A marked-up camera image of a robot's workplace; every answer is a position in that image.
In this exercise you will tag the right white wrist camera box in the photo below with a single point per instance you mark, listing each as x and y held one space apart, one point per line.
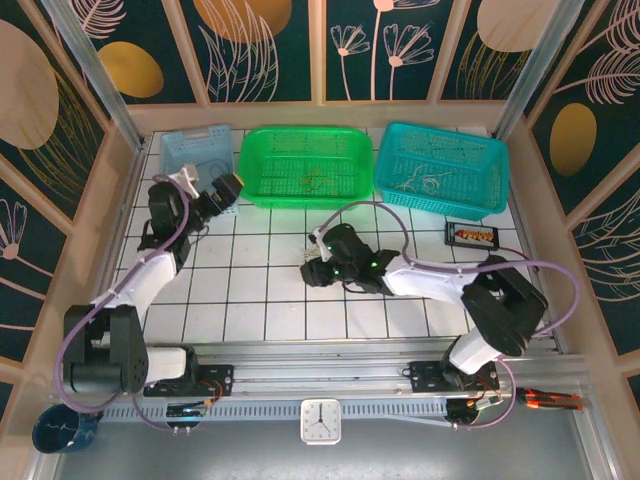
322 247

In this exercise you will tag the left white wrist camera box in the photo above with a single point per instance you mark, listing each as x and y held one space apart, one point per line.
185 177

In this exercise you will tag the black charger box orange plugs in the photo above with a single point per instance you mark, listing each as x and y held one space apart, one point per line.
472 235

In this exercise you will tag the light blue plastic basket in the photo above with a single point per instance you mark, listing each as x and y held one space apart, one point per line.
180 145

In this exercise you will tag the teal plastic basket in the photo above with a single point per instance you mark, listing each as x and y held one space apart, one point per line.
470 160

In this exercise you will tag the small black controller board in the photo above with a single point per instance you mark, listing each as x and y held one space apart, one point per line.
187 410
470 407

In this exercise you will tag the white square analog clock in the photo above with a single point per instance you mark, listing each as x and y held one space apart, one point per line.
320 421

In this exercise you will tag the green plastic basket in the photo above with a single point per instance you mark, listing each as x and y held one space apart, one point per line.
280 165

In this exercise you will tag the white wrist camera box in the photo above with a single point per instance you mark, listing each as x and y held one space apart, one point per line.
322 247
185 177

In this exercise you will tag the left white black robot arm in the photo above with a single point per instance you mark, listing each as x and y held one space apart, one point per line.
110 360

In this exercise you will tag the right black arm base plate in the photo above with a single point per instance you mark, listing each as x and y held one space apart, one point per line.
425 376

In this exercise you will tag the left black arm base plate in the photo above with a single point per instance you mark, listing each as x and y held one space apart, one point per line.
220 376

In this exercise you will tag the aluminium frame post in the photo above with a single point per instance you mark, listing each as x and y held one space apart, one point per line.
95 65

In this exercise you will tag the dark blue enamel mug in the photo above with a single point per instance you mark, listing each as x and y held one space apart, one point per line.
55 432

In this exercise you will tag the aluminium mounting rail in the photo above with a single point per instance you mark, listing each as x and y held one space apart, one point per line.
320 372

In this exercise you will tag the clear plastic tube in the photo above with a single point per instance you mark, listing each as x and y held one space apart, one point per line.
535 65

